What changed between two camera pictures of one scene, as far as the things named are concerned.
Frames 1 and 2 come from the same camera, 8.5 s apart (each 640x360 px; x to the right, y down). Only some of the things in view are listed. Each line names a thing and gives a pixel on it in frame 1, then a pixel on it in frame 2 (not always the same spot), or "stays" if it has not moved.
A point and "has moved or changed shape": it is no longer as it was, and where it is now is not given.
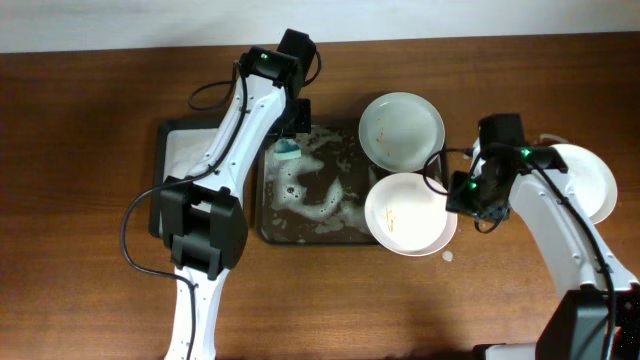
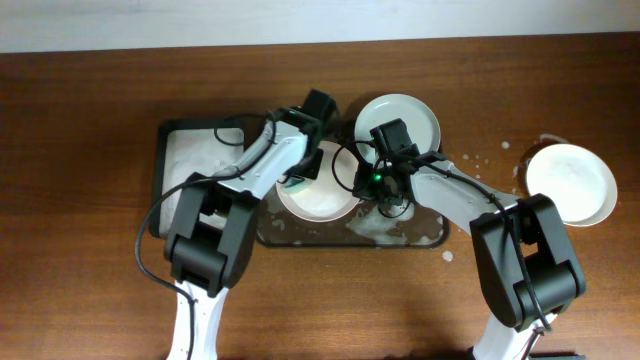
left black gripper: [298, 118] to [307, 170]
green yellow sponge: [285, 149] has moved or changed shape
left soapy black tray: [181, 144] stays
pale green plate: [588, 181] stays
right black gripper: [463, 195] to [364, 185]
